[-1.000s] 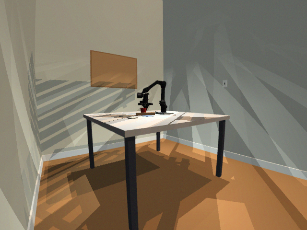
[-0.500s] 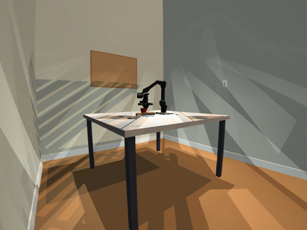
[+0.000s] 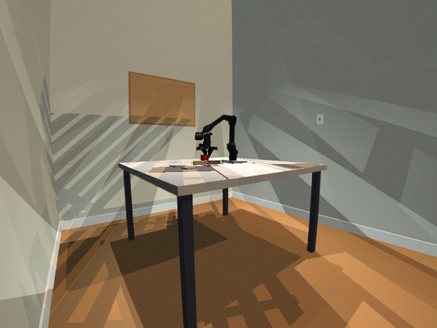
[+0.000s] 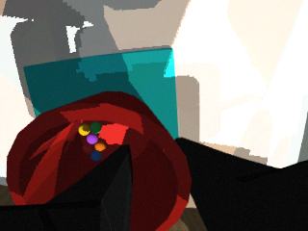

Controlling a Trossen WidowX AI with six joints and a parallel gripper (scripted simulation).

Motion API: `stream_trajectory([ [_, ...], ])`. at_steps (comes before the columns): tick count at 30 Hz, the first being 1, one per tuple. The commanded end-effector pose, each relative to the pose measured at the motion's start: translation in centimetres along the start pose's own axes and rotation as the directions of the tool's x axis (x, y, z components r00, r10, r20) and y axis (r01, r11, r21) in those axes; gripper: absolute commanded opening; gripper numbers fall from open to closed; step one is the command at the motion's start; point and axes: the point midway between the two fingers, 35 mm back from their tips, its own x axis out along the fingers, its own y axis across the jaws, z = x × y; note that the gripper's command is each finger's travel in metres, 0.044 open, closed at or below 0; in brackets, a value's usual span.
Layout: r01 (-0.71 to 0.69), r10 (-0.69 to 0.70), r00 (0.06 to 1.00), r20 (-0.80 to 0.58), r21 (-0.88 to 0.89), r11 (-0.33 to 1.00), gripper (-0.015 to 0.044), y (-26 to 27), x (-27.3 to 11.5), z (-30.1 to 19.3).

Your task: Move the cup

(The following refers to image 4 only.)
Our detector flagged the purple marble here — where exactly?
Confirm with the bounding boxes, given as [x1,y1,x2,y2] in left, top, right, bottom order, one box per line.
[88,132,99,145]

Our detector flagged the dark blue marble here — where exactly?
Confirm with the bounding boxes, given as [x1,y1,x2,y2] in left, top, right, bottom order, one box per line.
[91,150,101,161]

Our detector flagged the yellow marble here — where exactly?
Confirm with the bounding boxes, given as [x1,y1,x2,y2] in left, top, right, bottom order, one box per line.
[78,124,90,136]

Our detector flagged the light wooden curved bar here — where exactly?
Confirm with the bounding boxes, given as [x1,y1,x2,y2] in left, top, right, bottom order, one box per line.
[0,185,207,231]

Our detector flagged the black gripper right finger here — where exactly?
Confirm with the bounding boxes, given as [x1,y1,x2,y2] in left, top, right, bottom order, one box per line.
[174,138,308,231]

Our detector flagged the orange marble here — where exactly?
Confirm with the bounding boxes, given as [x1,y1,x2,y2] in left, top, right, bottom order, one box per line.
[93,141,107,151]

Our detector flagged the dark green marble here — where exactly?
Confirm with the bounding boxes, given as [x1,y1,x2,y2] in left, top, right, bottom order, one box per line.
[90,122,103,134]

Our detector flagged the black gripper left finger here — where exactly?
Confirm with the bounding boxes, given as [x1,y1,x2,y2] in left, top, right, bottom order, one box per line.
[0,145,134,231]

